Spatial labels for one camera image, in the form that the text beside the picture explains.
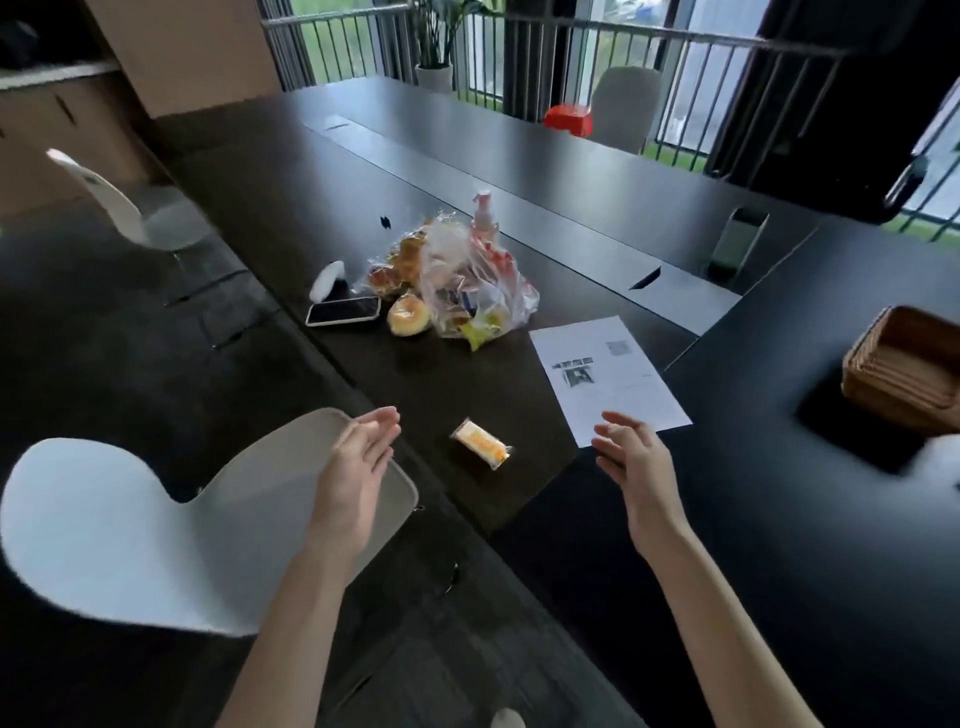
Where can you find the printed white paper sheet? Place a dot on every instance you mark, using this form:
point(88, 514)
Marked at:
point(604, 375)

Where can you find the round wrapped bread bun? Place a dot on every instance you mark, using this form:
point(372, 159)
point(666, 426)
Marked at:
point(409, 315)

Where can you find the person's right fingers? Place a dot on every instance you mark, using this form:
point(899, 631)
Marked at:
point(619, 442)

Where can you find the black smartphone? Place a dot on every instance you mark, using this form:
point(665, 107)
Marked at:
point(343, 310)

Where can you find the clear plastic bag of snacks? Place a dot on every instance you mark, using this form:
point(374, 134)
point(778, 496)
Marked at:
point(472, 281)

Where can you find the black office chair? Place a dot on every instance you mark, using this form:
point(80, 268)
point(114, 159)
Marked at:
point(832, 112)

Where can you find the pink pump bottle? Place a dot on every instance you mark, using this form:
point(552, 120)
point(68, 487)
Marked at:
point(484, 217)

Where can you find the person's right forearm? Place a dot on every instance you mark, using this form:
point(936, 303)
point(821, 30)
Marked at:
point(727, 637)

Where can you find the person's white shoe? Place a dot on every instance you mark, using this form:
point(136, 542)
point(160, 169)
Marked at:
point(508, 718)

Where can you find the red plastic stool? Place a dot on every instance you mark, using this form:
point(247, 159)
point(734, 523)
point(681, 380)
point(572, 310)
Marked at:
point(568, 119)

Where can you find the white chair with grey seat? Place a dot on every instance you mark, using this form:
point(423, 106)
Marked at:
point(135, 206)

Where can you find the wrapped yellow snack cake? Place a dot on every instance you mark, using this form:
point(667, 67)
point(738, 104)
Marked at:
point(481, 443)

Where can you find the metal railing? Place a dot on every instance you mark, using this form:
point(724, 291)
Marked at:
point(525, 60)

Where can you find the person's left forearm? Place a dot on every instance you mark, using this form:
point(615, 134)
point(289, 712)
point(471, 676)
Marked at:
point(289, 637)

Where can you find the large white chair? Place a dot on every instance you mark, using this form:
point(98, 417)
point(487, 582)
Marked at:
point(172, 525)

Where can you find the grey upholstered chair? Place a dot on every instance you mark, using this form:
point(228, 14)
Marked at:
point(625, 109)

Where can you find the white earbuds case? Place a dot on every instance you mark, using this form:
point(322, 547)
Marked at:
point(327, 281)

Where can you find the person's left hand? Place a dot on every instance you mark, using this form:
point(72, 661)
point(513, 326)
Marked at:
point(351, 480)

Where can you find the wooden cabinet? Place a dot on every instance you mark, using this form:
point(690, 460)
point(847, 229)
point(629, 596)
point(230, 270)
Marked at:
point(60, 127)

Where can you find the wrapped brown bread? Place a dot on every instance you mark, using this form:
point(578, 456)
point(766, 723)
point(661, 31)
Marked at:
point(397, 266)

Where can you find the person's right hand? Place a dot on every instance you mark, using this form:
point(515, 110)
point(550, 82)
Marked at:
point(641, 472)

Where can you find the person's left fingers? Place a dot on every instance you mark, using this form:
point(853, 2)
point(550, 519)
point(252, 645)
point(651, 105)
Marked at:
point(377, 433)

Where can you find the woven wicker basket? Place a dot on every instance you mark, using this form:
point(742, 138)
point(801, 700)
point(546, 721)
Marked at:
point(904, 367)

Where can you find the potted green plant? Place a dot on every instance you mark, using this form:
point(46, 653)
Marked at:
point(439, 41)

